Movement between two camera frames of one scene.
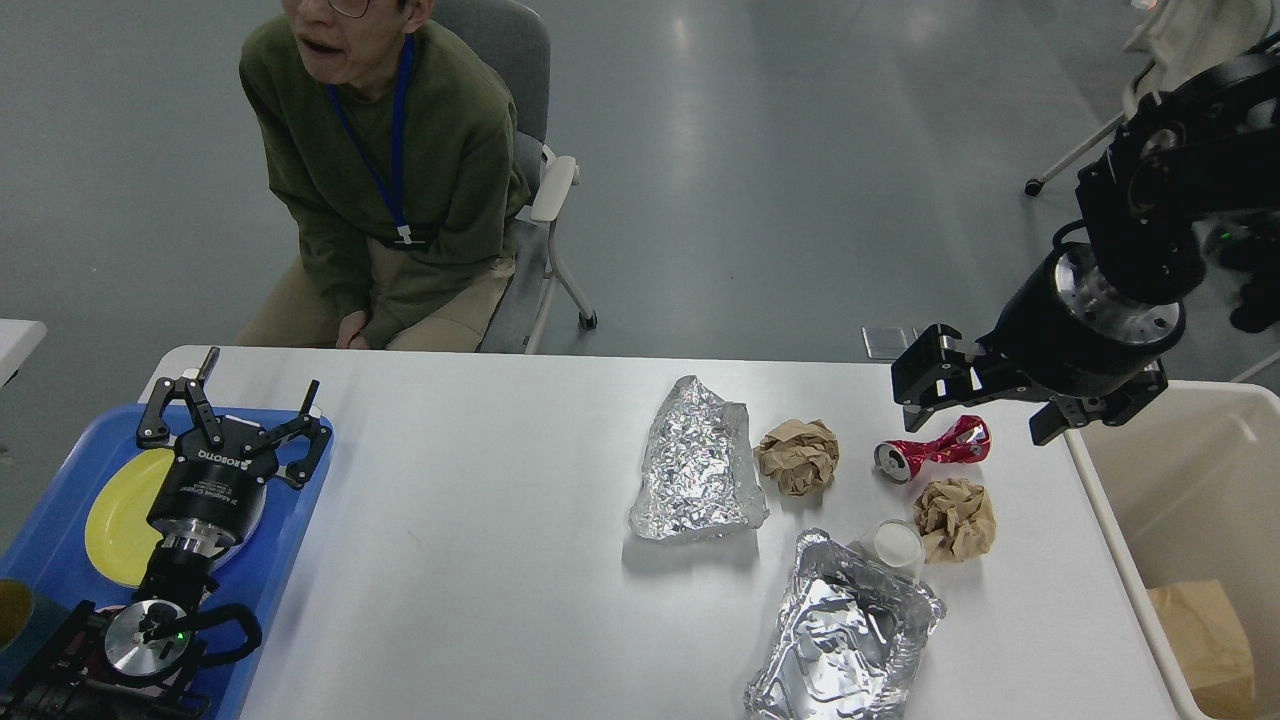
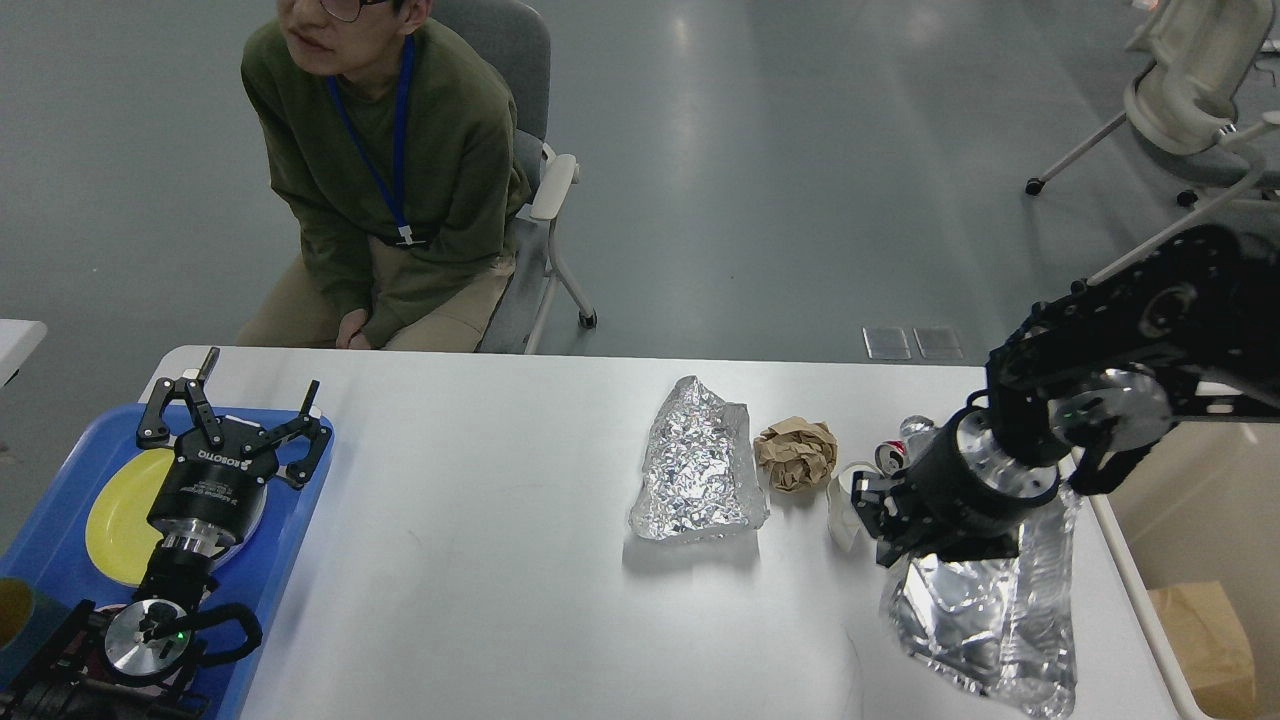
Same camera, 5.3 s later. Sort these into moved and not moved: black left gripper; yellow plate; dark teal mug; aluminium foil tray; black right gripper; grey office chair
Moved: black right gripper; aluminium foil tray
Not moved: dark teal mug; yellow plate; black left gripper; grey office chair
